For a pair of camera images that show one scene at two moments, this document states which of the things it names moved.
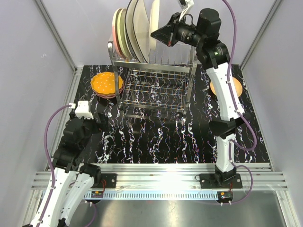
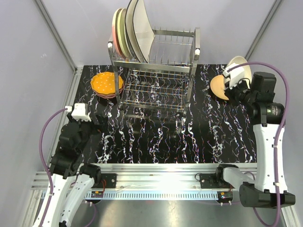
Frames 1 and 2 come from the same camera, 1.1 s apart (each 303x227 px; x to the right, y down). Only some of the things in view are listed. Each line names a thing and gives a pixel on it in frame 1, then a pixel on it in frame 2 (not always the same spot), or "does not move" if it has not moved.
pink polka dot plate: (105, 97) does not move
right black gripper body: (187, 35) to (240, 93)
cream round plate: (154, 23) to (247, 74)
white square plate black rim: (141, 27) does not move
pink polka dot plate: (108, 94) does not move
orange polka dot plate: (104, 82) does not move
